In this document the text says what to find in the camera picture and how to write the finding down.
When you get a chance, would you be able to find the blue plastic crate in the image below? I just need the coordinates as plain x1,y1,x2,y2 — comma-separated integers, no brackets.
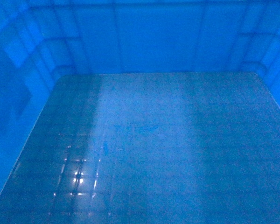
0,0,280,224

